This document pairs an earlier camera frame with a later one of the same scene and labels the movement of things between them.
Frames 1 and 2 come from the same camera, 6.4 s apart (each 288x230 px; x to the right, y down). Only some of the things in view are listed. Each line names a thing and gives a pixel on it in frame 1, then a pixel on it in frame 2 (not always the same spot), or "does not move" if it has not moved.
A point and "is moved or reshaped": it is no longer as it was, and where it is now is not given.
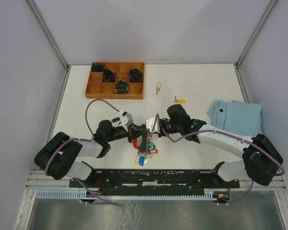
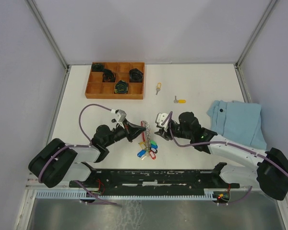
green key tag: [151, 143] is moved or reshaped
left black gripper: [133, 131] does not move
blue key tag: [141, 160] → [140, 154]
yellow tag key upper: [159, 86] does not move
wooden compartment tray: [98, 88] does not move
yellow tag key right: [180, 101] does not move
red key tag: [153, 151] is moved or reshaped
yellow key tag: [137, 160] → [142, 144]
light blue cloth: [241, 118] does not move
